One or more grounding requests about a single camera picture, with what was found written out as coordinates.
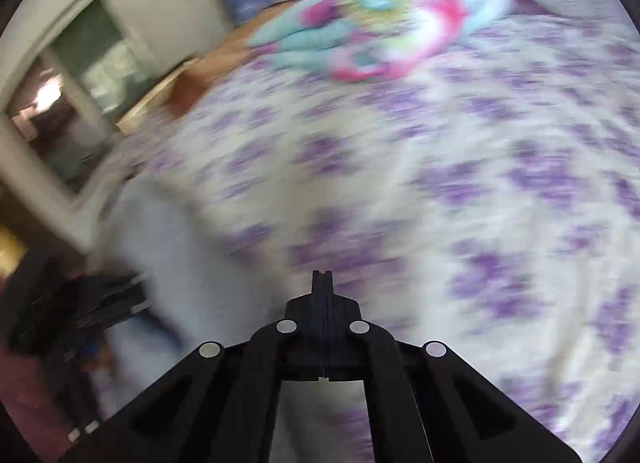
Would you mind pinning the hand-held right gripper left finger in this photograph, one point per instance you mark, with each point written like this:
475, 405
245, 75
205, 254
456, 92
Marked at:
305, 315

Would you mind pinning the light wooden bed frame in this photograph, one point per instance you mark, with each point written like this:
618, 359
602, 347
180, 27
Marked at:
150, 98

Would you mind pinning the purple floral bed sheet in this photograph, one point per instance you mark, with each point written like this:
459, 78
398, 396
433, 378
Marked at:
425, 168

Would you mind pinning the brown pillow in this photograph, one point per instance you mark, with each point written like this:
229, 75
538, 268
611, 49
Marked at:
220, 58

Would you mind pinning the teal pink floral folded blanket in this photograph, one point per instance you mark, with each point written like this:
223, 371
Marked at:
380, 23

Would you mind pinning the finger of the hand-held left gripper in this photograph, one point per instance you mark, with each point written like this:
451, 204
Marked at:
125, 315
120, 285

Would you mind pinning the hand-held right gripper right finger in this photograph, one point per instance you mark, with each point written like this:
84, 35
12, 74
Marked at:
345, 315

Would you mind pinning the grey fleece pants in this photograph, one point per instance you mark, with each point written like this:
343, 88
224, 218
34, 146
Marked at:
165, 253

